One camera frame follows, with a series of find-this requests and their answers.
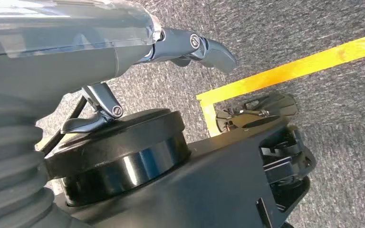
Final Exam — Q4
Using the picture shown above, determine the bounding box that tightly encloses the black robot lower body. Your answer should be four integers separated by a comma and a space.
36, 91, 317, 228

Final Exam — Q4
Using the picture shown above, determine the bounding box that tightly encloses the yellow floor tape square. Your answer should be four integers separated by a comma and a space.
196, 29, 365, 137

